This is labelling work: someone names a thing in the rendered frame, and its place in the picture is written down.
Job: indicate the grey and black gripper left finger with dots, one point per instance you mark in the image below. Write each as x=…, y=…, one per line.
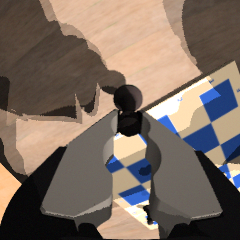
x=72, y=186

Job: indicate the blue and white chessboard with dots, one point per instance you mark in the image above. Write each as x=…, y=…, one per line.
x=205, y=114

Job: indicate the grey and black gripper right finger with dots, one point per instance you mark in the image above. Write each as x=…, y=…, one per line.
x=187, y=186

